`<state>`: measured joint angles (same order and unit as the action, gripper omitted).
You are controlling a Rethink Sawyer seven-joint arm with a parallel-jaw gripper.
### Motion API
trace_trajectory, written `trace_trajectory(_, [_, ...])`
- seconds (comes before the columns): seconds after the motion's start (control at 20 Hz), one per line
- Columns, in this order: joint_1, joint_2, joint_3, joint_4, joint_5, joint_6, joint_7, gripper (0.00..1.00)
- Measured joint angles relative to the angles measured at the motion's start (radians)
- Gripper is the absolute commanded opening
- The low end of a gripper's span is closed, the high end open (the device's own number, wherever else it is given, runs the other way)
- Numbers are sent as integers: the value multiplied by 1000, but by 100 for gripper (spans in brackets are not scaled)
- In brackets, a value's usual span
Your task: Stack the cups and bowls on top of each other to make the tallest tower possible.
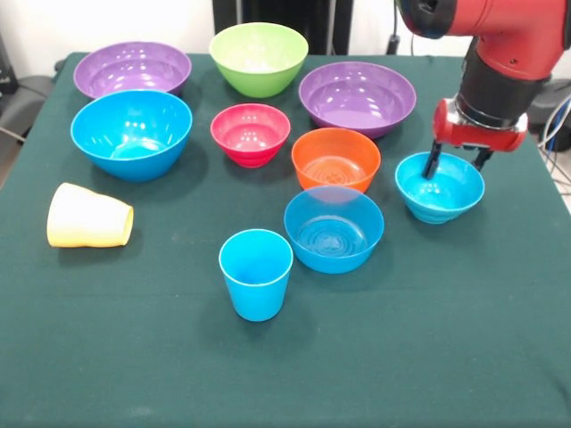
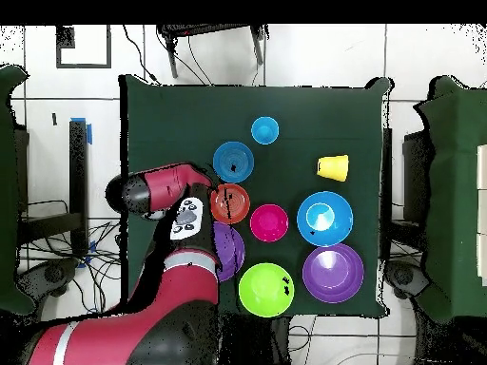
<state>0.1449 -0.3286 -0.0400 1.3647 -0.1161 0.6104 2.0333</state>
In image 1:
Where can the pink plastic bowl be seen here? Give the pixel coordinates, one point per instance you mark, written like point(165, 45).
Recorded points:
point(250, 134)

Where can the small blue plastic bowl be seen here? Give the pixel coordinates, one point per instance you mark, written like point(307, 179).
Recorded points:
point(334, 256)

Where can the large blue plastic bowl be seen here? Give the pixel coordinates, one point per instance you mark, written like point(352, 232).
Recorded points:
point(129, 125)

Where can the yellow plastic cup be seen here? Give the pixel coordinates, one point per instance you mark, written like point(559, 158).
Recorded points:
point(85, 218)

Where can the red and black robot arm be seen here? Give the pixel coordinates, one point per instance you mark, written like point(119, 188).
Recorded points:
point(504, 27)

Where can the orange plastic bowl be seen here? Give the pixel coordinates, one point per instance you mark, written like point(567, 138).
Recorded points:
point(334, 156)

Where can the blue plastic cup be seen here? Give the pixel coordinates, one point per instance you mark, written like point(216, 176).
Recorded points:
point(256, 298)

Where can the purple plastic bowl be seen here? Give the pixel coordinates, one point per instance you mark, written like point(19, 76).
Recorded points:
point(357, 102)
point(134, 67)

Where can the cyan plastic bowl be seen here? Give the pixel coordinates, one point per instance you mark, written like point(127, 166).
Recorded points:
point(446, 200)

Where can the dark green table cloth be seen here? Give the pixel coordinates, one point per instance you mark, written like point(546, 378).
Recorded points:
point(267, 370)

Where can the green plastic bowl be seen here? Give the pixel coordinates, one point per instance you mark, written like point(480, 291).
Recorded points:
point(259, 58)

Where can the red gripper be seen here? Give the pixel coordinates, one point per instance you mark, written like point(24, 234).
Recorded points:
point(446, 127)

